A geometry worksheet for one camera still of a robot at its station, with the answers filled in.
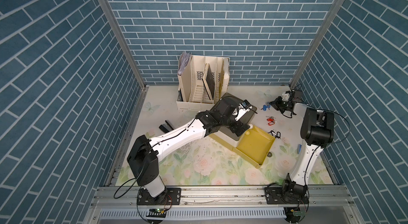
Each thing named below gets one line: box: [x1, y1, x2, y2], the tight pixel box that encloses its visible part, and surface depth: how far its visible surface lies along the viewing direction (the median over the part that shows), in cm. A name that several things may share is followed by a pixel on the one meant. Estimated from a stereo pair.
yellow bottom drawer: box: [232, 123, 276, 169], surface depth 90 cm
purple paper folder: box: [177, 50, 193, 76], surface depth 94 cm
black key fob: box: [267, 130, 282, 139], surface depth 98 cm
